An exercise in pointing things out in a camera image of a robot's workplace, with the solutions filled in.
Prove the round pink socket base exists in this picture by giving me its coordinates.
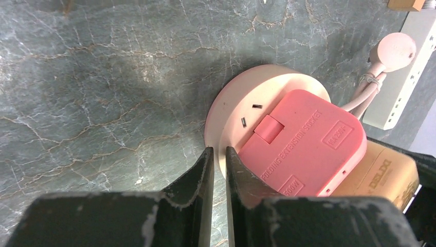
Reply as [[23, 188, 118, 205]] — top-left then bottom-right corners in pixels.
[[204, 64, 330, 177]]

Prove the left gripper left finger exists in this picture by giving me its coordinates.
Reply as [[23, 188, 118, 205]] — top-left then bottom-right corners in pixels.
[[7, 147, 214, 246]]

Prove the beige dragon print plug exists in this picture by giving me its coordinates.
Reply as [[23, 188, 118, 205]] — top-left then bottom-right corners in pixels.
[[331, 141, 420, 211]]

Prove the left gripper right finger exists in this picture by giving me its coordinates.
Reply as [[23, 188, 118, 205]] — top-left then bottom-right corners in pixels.
[[225, 147, 419, 246]]

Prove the pink folding extension socket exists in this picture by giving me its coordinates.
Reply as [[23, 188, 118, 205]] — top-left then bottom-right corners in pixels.
[[239, 90, 367, 197]]

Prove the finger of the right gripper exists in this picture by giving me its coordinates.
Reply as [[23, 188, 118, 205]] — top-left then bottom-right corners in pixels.
[[368, 137, 435, 246]]

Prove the small brown block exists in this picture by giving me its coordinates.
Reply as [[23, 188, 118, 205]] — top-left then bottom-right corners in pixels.
[[387, 0, 425, 11]]

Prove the small white power strip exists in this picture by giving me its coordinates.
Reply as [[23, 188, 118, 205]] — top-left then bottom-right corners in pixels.
[[362, 9, 435, 130]]

